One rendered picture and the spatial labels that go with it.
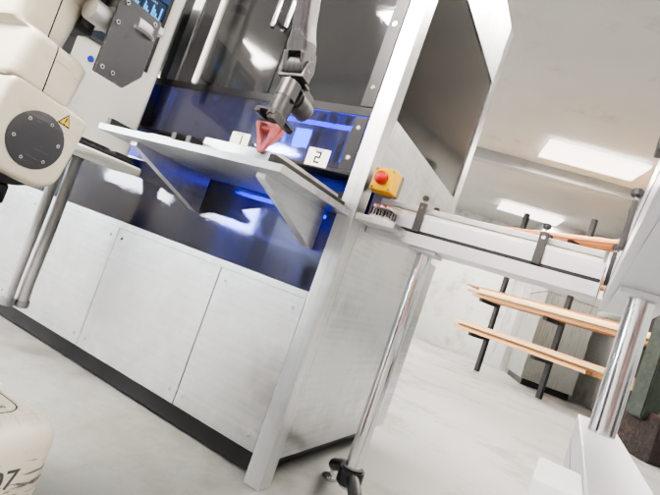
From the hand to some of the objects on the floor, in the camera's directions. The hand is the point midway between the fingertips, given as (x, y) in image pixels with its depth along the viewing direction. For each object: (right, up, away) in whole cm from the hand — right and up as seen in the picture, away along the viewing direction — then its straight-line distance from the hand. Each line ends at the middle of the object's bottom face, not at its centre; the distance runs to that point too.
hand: (260, 148), depth 123 cm
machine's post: (-5, -97, +25) cm, 100 cm away
